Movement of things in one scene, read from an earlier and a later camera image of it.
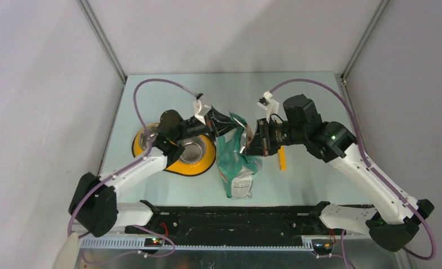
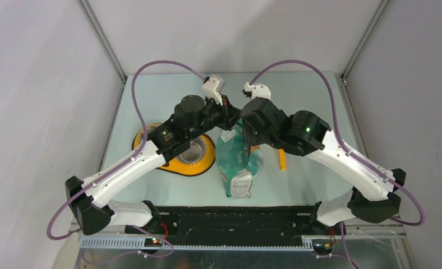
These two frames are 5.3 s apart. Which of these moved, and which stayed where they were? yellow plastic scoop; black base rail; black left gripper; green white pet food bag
Moved: black left gripper
Stayed: green white pet food bag; yellow plastic scoop; black base rail
